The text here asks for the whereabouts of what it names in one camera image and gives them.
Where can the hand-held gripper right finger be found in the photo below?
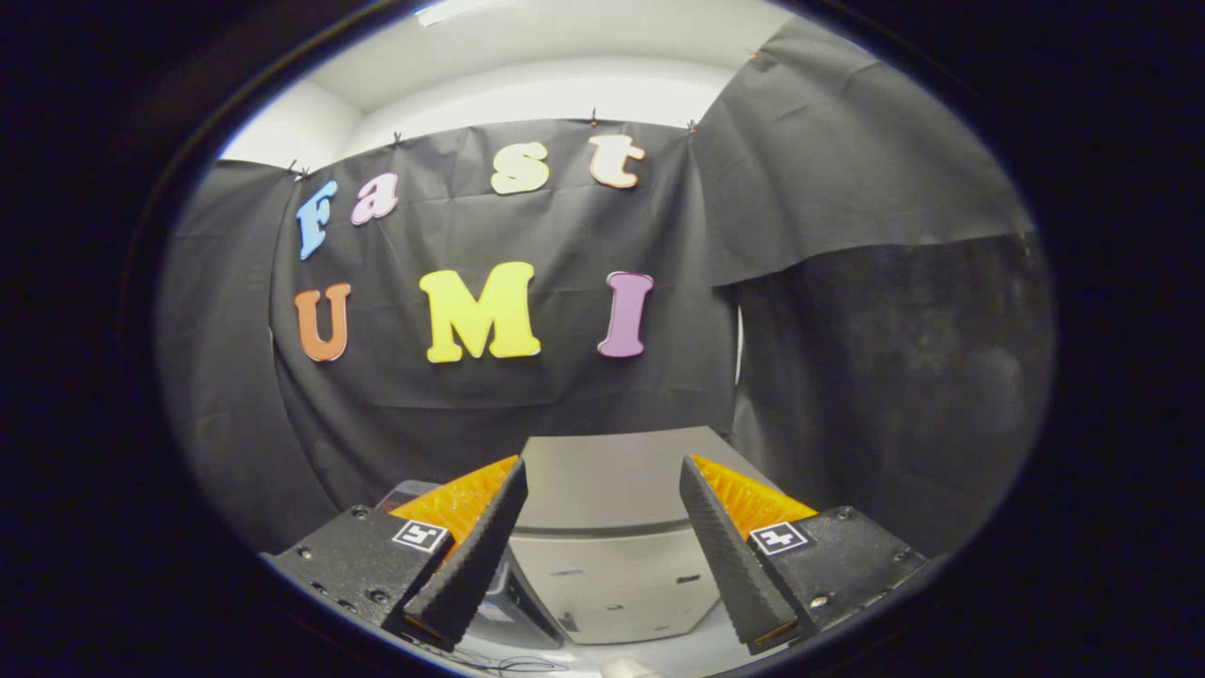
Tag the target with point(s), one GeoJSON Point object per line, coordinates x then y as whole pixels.
{"type": "Point", "coordinates": [730, 556]}

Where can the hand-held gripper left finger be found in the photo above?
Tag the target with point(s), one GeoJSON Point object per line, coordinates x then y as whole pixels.
{"type": "Point", "coordinates": [471, 556]}

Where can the grey washing machine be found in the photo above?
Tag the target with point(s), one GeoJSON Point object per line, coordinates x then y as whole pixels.
{"type": "Point", "coordinates": [527, 621]}

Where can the beige cabinet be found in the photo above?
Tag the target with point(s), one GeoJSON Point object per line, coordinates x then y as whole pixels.
{"type": "Point", "coordinates": [612, 490]}

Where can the black backdrop cloth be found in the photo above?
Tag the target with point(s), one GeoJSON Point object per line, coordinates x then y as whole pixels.
{"type": "Point", "coordinates": [565, 395]}

